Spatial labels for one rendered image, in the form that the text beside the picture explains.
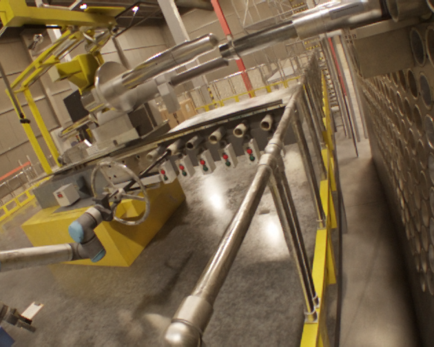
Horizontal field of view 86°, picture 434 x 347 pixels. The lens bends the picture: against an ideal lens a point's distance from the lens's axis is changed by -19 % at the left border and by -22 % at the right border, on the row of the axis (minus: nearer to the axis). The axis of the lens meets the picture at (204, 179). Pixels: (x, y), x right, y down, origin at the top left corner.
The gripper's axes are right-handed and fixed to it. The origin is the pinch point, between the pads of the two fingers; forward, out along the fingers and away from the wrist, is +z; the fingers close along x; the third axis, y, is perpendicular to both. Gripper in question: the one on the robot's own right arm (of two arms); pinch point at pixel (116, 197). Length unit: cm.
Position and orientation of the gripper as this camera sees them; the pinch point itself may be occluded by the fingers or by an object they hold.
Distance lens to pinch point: 152.7
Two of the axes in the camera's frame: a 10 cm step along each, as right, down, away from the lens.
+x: 0.7, 8.8, 4.7
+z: 3.7, -4.6, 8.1
